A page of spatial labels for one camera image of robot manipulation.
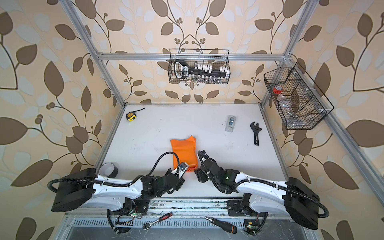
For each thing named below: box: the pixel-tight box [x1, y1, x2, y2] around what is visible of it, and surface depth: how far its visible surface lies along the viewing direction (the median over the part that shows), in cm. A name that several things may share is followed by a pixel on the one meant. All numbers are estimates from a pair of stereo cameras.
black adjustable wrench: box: [250, 121, 263, 146], surface depth 105 cm
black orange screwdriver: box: [204, 216, 238, 234], surface depth 71 cm
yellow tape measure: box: [126, 107, 145, 122], surface depth 113 cm
